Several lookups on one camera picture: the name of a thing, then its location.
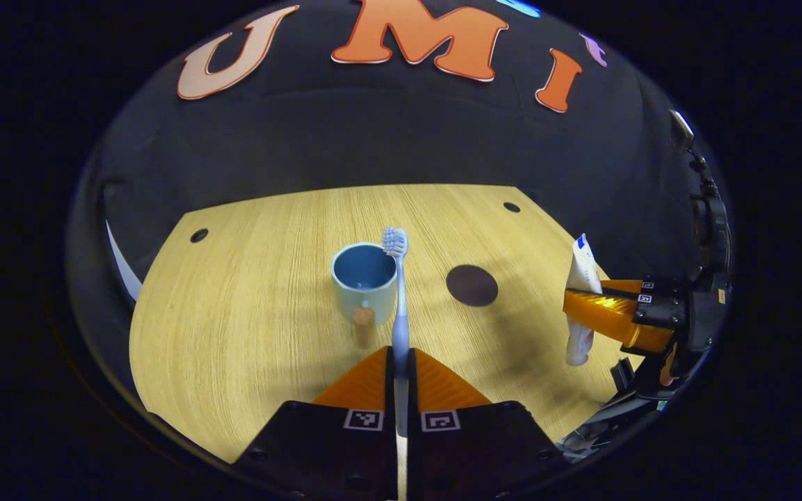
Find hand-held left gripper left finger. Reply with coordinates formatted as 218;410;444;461
233;346;399;501

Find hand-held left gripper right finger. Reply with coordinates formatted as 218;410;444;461
407;347;572;501

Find white toothpaste tube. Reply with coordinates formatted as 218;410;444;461
565;234;604;367

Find dark brown round coaster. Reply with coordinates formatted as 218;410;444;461
446;264;499;308

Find light blue toothbrush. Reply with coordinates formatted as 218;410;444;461
382;226;412;439

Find light blue cup wooden handle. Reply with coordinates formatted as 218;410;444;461
331;242;399;350

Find black backdrop cloth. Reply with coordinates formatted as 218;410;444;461
65;0;732;390

